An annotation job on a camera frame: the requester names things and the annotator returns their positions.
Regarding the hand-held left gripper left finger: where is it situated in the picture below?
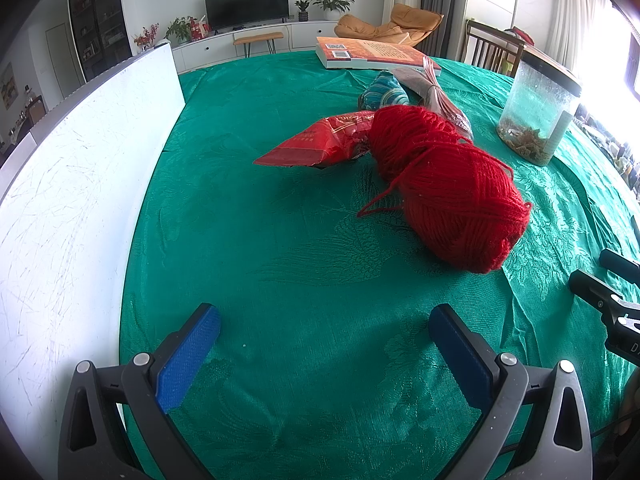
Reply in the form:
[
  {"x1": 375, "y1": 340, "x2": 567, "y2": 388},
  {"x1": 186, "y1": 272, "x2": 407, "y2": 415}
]
[{"x1": 57, "y1": 302, "x2": 222, "y2": 480}]

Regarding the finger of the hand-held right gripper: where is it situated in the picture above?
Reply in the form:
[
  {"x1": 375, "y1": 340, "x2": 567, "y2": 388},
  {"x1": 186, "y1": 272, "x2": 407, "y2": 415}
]
[
  {"x1": 570, "y1": 270, "x2": 640, "y2": 325},
  {"x1": 599, "y1": 248, "x2": 640, "y2": 286}
]

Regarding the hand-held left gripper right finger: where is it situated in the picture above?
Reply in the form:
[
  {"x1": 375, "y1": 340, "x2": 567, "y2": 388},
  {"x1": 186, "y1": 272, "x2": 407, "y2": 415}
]
[{"x1": 428, "y1": 303, "x2": 593, "y2": 480}]

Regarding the red yarn ball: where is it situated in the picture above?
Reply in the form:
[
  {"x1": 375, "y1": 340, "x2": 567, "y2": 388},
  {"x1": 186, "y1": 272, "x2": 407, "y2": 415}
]
[{"x1": 357, "y1": 105, "x2": 533, "y2": 275}]

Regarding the green satin tablecloth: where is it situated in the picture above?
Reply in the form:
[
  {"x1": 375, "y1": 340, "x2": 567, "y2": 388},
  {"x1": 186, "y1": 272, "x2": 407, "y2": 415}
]
[{"x1": 120, "y1": 50, "x2": 640, "y2": 480}]

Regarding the clear jar with black lid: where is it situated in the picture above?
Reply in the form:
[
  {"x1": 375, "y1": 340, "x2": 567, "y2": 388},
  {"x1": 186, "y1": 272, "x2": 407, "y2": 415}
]
[{"x1": 496, "y1": 46, "x2": 583, "y2": 167}]

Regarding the white scratched board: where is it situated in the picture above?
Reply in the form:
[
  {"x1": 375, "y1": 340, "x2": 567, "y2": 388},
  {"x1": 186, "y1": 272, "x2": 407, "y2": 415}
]
[{"x1": 0, "y1": 42, "x2": 187, "y2": 441}]

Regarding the red foil snack packet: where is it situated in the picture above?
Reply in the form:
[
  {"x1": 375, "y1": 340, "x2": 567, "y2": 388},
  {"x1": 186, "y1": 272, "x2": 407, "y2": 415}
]
[{"x1": 253, "y1": 110, "x2": 378, "y2": 170}]

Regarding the wooden slatted chair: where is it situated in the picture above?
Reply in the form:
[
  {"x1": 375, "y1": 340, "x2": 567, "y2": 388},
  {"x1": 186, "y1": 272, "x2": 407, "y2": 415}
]
[{"x1": 465, "y1": 19, "x2": 526, "y2": 76}]

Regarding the teal yarn ball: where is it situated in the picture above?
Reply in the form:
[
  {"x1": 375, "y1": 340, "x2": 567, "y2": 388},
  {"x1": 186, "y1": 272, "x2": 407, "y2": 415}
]
[{"x1": 356, "y1": 71, "x2": 416, "y2": 111}]

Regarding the white television cabinet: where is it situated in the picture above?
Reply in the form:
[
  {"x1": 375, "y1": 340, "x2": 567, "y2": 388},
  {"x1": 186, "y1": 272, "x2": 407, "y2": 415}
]
[{"x1": 170, "y1": 20, "x2": 346, "y2": 73}]

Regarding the red flower arrangement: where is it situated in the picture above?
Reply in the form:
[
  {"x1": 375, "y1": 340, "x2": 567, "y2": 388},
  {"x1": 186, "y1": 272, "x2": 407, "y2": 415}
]
[{"x1": 132, "y1": 24, "x2": 160, "y2": 51}]

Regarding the orange covered book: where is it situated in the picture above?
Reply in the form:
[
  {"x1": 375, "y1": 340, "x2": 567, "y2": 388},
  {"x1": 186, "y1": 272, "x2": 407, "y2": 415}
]
[{"x1": 315, "y1": 36, "x2": 442, "y2": 72}]

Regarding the wooden bench with metal legs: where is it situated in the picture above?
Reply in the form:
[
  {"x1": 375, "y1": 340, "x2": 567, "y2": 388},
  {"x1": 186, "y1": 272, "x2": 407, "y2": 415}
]
[{"x1": 233, "y1": 31, "x2": 285, "y2": 54}]

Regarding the orange lounge chair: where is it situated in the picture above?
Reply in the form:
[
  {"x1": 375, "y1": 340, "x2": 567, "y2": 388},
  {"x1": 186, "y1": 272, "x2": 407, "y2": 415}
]
[{"x1": 334, "y1": 3, "x2": 445, "y2": 46}]

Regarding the dark display shelf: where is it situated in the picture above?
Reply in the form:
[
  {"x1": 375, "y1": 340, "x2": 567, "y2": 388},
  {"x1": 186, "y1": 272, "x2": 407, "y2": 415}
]
[{"x1": 67, "y1": 0, "x2": 133, "y2": 83}]

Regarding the black television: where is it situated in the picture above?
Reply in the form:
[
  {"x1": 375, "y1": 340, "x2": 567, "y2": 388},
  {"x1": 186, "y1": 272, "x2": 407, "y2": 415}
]
[{"x1": 204, "y1": 0, "x2": 291, "y2": 30}]

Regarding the large leafy potted plant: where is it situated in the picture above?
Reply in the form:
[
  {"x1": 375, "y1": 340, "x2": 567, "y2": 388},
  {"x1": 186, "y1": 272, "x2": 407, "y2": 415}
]
[{"x1": 311, "y1": 0, "x2": 355, "y2": 15}]

